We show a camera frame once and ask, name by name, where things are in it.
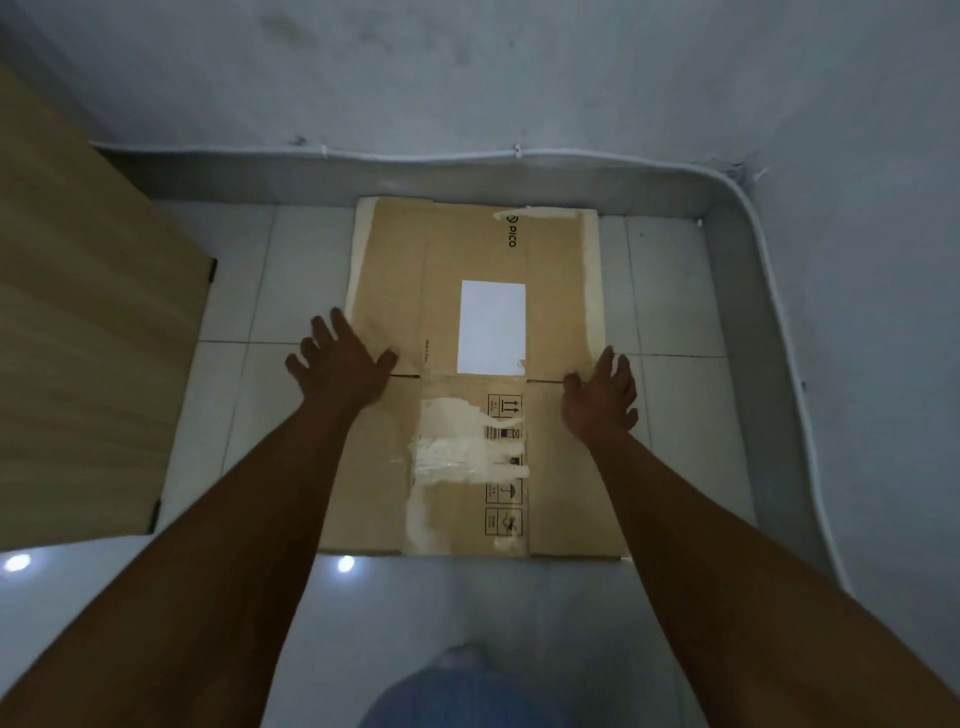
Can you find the person's right hand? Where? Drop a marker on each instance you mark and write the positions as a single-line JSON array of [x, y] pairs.
[[602, 409]]

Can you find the white paper label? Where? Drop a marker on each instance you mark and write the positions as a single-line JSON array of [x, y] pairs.
[[491, 326]]

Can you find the person's blue trouser leg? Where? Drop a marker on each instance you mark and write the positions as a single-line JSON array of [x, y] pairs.
[[510, 694]]

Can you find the flattened brown cardboard box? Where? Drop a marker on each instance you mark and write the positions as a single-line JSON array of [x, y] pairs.
[[450, 255]]

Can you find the person's right forearm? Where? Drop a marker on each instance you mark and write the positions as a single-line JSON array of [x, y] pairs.
[[742, 592]]

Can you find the person's left middle finger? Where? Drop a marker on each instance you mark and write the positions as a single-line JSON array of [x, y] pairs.
[[323, 334]]

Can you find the light wooden furniture panel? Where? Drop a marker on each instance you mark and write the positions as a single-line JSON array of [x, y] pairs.
[[82, 337]]

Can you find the person's left forearm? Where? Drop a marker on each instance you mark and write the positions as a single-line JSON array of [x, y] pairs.
[[202, 570]]

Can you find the person's left hand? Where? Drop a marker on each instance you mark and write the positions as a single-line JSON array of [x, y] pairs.
[[343, 379]]

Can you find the person's right thumb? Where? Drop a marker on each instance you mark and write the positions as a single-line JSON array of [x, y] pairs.
[[572, 385]]

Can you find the person's right middle finger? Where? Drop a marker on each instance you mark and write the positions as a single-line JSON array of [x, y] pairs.
[[621, 371]]

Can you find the person's left little finger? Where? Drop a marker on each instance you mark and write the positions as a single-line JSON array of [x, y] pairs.
[[295, 367]]

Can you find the person's left thumb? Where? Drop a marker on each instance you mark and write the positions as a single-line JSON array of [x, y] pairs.
[[387, 361]]

